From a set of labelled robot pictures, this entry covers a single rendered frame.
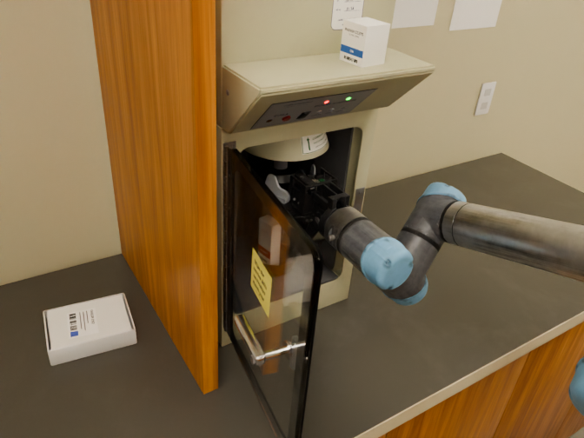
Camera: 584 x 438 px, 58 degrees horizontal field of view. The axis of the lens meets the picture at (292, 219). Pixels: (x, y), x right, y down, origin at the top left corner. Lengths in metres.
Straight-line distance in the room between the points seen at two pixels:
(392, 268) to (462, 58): 1.12
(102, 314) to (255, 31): 0.64
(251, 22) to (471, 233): 0.46
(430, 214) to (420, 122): 0.88
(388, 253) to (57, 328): 0.66
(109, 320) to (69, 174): 0.35
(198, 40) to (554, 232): 0.54
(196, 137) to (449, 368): 0.70
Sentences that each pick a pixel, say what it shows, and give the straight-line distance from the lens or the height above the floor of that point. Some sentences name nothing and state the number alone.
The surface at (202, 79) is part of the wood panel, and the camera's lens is 0.69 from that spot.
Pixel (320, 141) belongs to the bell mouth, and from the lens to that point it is 0.99.
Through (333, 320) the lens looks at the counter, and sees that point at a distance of 1.18.
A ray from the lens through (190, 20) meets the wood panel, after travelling 0.67.
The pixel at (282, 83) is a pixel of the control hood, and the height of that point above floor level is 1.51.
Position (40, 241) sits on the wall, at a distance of 1.34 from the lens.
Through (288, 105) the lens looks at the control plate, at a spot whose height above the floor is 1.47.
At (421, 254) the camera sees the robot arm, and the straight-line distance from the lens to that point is 0.92.
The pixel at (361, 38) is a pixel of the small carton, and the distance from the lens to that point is 0.83.
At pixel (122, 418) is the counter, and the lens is 1.01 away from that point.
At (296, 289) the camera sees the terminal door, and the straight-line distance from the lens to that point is 0.66.
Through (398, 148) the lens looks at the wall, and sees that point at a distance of 1.77.
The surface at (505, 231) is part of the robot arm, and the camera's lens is 0.84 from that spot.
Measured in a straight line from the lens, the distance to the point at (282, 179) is 1.03.
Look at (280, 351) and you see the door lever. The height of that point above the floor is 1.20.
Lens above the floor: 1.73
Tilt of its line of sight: 32 degrees down
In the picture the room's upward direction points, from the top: 5 degrees clockwise
